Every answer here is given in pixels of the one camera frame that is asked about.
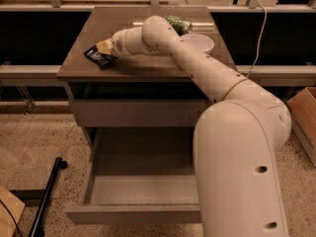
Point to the black metal stand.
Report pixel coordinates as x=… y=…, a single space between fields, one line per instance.
x=40 y=198

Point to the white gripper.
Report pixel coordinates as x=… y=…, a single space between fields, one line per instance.
x=118 y=44

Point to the white ceramic bowl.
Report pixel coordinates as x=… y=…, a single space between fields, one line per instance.
x=202 y=42

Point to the cardboard piece bottom left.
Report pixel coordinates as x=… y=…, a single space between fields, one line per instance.
x=11 y=209

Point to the cardboard box right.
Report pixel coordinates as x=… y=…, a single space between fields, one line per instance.
x=303 y=111

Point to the grey metal rail frame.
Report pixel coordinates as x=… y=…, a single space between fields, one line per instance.
x=279 y=39

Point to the open grey middle drawer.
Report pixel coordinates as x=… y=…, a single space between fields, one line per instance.
x=139 y=175

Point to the grey drawer cabinet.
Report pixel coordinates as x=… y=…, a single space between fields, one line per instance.
x=137 y=77

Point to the green soda can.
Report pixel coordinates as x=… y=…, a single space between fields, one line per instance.
x=181 y=25

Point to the closed grey top drawer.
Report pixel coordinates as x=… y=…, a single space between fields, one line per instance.
x=137 y=113

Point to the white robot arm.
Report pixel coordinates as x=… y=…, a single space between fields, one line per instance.
x=235 y=140

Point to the dark blue rxbar wrapper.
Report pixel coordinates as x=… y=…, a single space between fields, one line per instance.
x=101 y=59

